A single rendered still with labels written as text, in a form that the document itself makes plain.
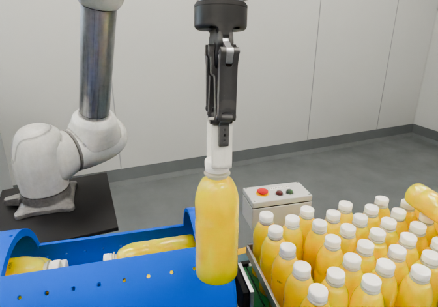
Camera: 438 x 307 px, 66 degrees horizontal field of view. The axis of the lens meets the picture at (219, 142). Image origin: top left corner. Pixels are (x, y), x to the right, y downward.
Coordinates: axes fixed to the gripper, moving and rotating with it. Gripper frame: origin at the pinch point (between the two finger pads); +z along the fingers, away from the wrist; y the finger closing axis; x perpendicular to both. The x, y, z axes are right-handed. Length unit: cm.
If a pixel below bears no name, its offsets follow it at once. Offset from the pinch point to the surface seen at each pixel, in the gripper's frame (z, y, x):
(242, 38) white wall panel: -38, -309, 83
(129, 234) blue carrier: 29.9, -30.0, -16.5
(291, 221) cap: 30, -31, 27
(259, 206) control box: 31, -43, 21
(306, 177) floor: 106, -274, 150
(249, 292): 38.3, -14.4, 10.4
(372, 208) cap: 29, -32, 52
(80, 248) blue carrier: 32, -30, -28
